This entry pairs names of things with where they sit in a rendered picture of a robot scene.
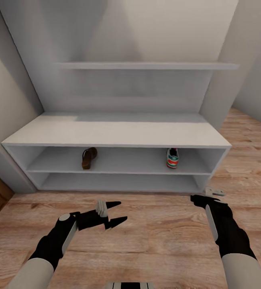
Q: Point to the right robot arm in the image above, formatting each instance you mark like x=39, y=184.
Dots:
x=241, y=267

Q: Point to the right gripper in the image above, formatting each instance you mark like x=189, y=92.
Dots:
x=199, y=200

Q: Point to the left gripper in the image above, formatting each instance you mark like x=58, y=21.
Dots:
x=95, y=219

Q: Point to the gym shoe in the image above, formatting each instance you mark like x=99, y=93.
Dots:
x=172, y=157

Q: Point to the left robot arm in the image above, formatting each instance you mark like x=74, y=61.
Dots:
x=39, y=269

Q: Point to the sandal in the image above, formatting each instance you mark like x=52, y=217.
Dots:
x=90, y=154

